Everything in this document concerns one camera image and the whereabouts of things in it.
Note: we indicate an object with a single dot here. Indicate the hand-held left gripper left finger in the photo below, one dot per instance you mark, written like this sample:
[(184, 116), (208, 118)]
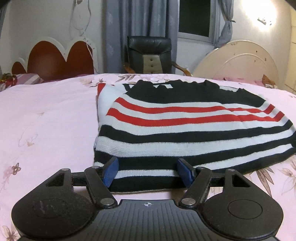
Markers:
[(111, 170)]

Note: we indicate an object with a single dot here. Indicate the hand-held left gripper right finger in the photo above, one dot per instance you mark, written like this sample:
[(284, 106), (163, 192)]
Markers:
[(185, 172)]

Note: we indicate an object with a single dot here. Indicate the striped knit sweater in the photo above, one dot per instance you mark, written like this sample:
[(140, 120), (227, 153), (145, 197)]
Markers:
[(185, 136)]

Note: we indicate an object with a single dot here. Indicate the pink floral bed sheet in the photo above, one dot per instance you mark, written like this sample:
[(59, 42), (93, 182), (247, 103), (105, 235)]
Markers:
[(46, 120)]

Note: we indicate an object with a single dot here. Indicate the pink bedding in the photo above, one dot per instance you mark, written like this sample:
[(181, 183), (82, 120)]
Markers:
[(245, 81)]

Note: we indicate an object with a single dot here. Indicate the pink striped pillow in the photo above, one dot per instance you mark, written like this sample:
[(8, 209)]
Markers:
[(27, 78)]

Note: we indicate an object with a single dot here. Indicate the cream round headboard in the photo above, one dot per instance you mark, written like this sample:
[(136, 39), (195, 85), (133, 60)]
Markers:
[(242, 62)]

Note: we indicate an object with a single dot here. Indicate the patterned folded cloth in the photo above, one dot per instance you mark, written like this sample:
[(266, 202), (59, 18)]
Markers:
[(269, 81)]

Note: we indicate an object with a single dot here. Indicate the red heart-shaped headboard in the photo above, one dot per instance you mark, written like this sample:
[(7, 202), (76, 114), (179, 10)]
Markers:
[(50, 60)]

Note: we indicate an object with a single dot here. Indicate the black leather office chair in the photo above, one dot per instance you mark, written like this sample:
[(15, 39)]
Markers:
[(148, 46)]

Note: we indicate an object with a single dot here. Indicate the red patterned cloth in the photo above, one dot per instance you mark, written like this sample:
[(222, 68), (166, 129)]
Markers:
[(8, 80)]

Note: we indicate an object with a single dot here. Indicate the tied grey-blue curtain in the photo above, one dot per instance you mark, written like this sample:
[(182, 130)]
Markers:
[(225, 32)]

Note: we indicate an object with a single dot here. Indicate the wide grey-blue curtain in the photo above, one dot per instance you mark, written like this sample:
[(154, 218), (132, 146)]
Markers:
[(120, 23)]

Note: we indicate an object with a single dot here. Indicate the white-framed window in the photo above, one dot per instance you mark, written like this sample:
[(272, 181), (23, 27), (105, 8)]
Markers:
[(194, 18)]

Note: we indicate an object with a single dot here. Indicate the cream wardrobe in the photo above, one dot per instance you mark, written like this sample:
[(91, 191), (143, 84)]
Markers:
[(291, 58)]

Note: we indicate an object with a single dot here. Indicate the wall lamp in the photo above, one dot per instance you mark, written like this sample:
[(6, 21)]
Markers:
[(264, 20)]

